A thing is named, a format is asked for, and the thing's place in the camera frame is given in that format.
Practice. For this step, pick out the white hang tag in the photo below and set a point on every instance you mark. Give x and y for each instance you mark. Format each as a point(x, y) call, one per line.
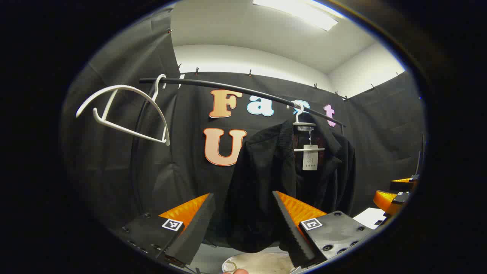
point(310, 160)

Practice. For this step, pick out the white plastic hanger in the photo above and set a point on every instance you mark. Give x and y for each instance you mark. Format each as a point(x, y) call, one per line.
point(304, 124)
point(125, 87)

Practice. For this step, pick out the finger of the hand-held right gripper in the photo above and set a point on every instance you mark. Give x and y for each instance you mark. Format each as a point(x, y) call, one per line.
point(401, 198)
point(403, 185)

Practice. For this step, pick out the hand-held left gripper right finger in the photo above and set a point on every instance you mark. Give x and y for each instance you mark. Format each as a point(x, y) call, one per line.
point(291, 236)

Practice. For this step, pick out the black clothes rack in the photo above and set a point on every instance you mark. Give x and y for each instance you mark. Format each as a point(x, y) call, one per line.
point(198, 83)

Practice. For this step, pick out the white laundry hamper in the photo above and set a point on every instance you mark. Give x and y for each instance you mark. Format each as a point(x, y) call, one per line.
point(262, 262)

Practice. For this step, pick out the ceiling light panel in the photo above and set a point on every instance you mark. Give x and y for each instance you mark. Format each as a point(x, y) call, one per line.
point(304, 13)

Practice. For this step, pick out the black backdrop cloth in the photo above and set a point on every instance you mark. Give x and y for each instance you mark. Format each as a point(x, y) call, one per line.
point(182, 171)

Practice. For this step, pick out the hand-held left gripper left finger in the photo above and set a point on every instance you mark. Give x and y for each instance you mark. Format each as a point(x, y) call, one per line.
point(194, 232)

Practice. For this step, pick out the black jacket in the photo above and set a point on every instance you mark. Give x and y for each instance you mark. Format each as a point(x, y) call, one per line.
point(258, 171)

